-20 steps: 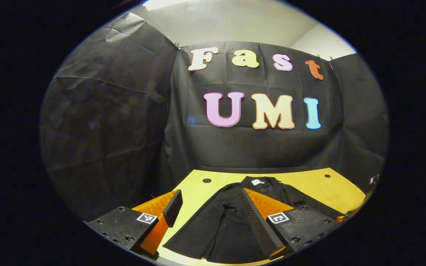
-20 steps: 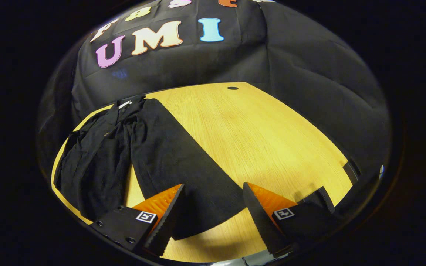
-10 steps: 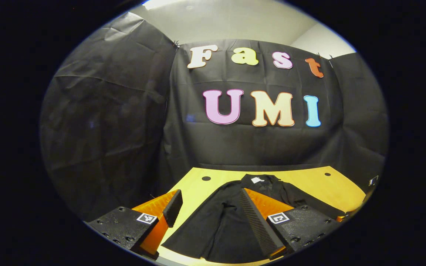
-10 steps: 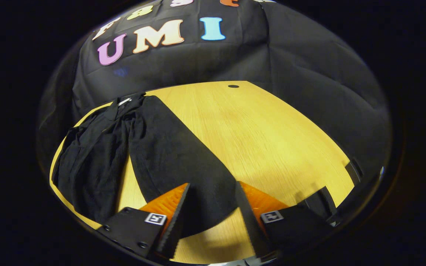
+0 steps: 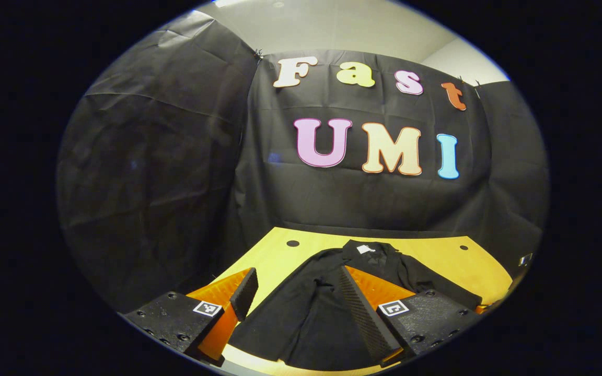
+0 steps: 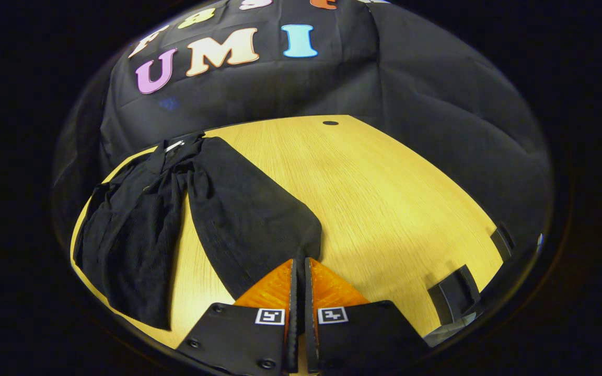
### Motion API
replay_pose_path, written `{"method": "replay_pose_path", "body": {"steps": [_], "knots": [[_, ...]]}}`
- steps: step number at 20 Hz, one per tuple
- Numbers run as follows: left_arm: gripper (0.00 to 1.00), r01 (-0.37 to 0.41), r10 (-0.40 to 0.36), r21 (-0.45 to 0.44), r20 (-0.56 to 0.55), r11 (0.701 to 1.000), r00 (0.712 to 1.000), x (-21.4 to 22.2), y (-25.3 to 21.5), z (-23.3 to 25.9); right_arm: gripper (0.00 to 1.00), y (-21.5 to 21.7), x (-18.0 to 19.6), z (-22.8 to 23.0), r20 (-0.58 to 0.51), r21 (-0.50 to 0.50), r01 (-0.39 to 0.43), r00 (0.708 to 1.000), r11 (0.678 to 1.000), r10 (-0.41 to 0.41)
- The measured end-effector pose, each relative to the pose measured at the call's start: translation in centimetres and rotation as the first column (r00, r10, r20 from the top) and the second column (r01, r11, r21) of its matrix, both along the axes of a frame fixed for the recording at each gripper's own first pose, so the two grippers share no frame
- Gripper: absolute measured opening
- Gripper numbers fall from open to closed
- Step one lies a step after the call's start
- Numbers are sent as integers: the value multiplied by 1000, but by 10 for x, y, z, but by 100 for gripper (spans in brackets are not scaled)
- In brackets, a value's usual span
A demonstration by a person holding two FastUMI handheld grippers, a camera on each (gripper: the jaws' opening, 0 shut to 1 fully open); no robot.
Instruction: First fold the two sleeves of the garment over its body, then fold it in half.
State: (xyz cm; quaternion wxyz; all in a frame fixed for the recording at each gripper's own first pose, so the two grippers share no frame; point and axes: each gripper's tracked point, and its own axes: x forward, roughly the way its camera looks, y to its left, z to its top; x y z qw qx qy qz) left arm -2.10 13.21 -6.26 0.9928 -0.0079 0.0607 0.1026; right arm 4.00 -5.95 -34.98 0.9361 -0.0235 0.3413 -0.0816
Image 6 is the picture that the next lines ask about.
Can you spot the black backdrop cloth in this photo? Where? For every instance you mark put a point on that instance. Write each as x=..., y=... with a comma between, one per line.
x=437, y=104

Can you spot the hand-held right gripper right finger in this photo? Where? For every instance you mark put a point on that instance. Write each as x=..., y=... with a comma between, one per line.
x=353, y=334

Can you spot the black buttoned garment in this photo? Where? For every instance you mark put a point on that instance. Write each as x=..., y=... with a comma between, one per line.
x=249, y=219

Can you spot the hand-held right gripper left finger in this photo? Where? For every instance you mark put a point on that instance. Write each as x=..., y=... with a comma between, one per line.
x=249, y=339

